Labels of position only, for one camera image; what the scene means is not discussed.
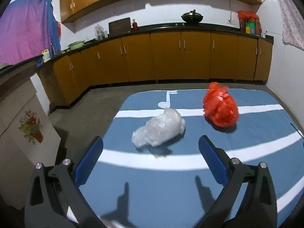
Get glass jar on counter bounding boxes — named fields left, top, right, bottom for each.
left=94, top=24, right=108, bottom=41

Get colourful small box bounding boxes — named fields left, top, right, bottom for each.
left=42, top=49, right=51, bottom=63

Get dark cutting board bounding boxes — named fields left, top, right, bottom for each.
left=109, top=17, right=132, bottom=36

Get white plastic bag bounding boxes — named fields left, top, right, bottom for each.
left=131, top=108, right=185, bottom=148

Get red bag with bottles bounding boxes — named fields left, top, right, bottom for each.
left=237, top=11, right=262, bottom=36

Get red small bottle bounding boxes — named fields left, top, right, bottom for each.
left=132, top=19, right=138, bottom=31

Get purple blue hanging cloth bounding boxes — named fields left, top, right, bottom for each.
left=1, top=0, right=61, bottom=65

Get red plastic bag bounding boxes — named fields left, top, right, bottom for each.
left=203, top=82, right=239, bottom=128

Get white cabinet with flower sticker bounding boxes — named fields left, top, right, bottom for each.
left=1, top=80, right=61, bottom=209

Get lower wooden kitchen cabinets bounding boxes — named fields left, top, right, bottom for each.
left=37, top=27, right=274, bottom=107

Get pink floral hanging cloth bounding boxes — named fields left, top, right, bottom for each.
left=277, top=0, right=303, bottom=51

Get green pot on counter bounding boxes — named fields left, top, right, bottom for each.
left=68, top=41, right=85, bottom=51

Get black wok with lid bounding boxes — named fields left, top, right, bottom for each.
left=181, top=9, right=203, bottom=25

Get blue white striped tablecloth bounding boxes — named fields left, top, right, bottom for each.
left=79, top=89, right=303, bottom=227

